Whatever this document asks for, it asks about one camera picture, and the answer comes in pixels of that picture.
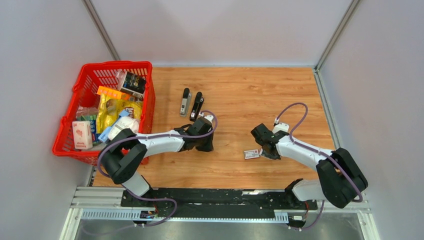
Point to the small staple box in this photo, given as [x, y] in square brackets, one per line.
[251, 154]

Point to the green box in basket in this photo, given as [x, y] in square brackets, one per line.
[93, 126]

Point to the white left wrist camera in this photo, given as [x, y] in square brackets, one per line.
[208, 116]

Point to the orange block in basket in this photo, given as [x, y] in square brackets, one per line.
[113, 93]

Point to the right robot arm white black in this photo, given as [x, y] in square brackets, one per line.
[340, 180]

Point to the black stapler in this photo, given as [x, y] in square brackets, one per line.
[197, 105]

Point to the red plastic basket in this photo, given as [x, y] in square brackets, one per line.
[84, 94]

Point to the black box in basket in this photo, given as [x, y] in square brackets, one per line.
[131, 83]

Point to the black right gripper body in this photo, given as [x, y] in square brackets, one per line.
[270, 156]

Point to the white round packaged item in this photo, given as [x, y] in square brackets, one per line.
[126, 122]

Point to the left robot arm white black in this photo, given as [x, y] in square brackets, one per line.
[122, 156]

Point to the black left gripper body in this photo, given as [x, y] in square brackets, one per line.
[204, 143]

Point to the white pink sponge box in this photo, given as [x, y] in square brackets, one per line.
[82, 135]

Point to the yellow snack bag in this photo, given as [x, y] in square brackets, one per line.
[109, 109]

